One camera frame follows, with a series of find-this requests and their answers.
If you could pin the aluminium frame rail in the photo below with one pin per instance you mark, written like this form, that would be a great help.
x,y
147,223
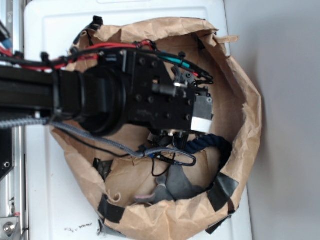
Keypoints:
x,y
13,210

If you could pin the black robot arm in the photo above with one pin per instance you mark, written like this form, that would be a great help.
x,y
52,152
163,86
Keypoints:
x,y
43,90

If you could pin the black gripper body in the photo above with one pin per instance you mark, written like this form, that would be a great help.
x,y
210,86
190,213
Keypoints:
x,y
140,91

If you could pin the grey plush elephant toy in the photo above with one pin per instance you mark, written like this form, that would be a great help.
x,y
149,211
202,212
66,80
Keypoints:
x,y
174,186

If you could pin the brown paper-lined bin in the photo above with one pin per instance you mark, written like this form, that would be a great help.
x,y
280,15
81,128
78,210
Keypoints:
x,y
110,183

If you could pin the black metal bracket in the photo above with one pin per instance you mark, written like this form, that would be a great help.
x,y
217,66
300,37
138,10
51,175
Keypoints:
x,y
5,155

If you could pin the navy blue rope toy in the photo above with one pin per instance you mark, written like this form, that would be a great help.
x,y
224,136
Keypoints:
x,y
225,148

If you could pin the grey white-tipped gripper finger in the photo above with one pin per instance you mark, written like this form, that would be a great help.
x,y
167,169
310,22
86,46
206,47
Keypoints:
x,y
202,114

